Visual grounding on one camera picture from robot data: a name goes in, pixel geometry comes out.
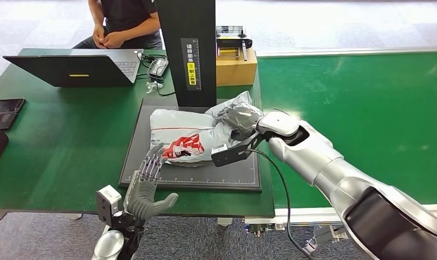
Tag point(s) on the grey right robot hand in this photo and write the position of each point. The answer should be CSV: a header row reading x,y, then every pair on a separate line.
x,y
239,120

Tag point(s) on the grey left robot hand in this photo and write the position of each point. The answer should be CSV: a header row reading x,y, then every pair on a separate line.
x,y
143,201

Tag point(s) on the grey plastic mailer package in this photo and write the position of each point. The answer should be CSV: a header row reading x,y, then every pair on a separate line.
x,y
178,125

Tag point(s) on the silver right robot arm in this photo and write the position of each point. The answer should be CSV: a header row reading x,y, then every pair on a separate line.
x,y
347,183

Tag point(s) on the brown cardboard box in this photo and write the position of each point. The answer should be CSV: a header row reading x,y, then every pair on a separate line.
x,y
237,73

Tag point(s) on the green conveyor belt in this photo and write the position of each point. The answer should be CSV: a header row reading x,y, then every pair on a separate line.
x,y
383,89

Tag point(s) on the white table foot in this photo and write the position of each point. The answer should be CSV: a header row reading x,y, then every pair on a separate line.
x,y
75,216
224,221

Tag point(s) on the black remote controller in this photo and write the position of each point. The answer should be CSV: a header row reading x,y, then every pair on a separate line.
x,y
234,41

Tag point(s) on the clear plastic scrap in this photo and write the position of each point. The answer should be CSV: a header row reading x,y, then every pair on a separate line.
x,y
153,86

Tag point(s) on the grey power adapter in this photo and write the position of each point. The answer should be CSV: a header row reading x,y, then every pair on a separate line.
x,y
158,67

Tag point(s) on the black scanner column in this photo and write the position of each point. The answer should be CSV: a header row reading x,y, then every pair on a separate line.
x,y
175,28

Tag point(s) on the dark grey laptop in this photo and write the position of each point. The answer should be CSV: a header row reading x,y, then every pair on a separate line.
x,y
71,71

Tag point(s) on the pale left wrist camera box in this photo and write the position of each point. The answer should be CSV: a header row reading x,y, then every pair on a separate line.
x,y
107,202

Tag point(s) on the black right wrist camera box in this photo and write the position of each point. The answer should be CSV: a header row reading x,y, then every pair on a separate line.
x,y
229,154

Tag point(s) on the black scanner base plate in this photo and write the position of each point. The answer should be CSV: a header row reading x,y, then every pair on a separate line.
x,y
204,177

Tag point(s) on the aluminium conveyor frame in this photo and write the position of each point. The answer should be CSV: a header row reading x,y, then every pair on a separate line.
x,y
304,214

